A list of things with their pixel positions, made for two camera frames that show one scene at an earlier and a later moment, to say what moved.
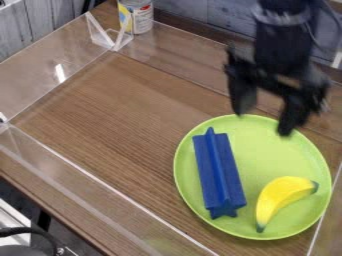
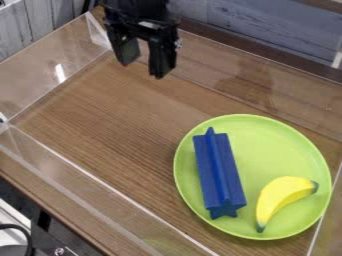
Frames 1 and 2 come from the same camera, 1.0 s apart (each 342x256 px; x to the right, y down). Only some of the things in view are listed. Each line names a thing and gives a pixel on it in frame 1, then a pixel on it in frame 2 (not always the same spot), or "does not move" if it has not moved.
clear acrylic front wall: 68,192 does not move
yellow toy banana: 281,191 does not move
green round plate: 266,156 does not move
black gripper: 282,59 -> 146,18
